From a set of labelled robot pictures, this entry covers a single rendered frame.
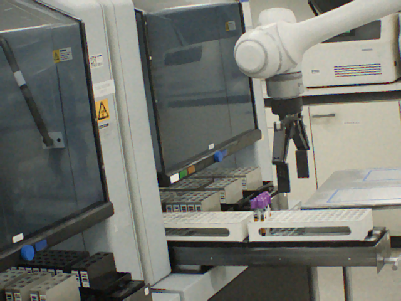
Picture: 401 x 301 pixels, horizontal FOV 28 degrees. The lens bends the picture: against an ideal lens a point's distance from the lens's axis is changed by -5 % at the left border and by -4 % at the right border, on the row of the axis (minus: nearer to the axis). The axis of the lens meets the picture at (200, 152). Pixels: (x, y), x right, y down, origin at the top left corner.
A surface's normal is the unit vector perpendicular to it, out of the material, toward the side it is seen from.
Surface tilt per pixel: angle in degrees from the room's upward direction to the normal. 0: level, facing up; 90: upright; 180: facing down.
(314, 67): 90
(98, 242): 90
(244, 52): 93
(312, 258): 90
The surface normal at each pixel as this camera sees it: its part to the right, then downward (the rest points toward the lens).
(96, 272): 0.89, -0.04
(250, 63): -0.48, 0.25
